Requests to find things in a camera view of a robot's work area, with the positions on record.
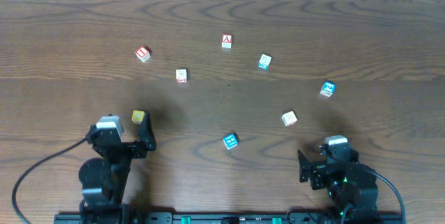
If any blue number 2 block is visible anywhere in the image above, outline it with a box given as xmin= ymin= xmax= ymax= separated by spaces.
xmin=320 ymin=81 xmax=336 ymax=97

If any red letter I block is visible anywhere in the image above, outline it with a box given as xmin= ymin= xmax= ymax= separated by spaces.
xmin=135 ymin=46 xmax=151 ymax=63

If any red letter A block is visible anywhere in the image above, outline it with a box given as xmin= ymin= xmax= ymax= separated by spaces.
xmin=221 ymin=34 xmax=233 ymax=49

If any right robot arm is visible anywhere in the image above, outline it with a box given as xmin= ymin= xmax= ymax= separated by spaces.
xmin=298 ymin=144 xmax=378 ymax=219

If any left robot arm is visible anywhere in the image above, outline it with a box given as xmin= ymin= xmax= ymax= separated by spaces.
xmin=79 ymin=111 xmax=156 ymax=210

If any yellow block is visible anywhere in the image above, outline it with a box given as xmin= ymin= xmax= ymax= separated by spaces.
xmin=131 ymin=110 xmax=145 ymax=124

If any white M letter block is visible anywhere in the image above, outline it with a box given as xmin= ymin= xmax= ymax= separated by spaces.
xmin=282 ymin=111 xmax=298 ymax=127

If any white red-sided block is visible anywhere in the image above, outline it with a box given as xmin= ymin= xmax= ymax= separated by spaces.
xmin=176 ymin=69 xmax=188 ymax=83

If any blue top block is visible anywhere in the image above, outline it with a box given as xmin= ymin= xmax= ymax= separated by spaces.
xmin=223 ymin=133 xmax=238 ymax=150

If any white blue-sided block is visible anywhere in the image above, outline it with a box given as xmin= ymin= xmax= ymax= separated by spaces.
xmin=258 ymin=54 xmax=272 ymax=70

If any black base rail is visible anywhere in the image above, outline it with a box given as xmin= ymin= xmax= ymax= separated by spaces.
xmin=54 ymin=210 xmax=404 ymax=224

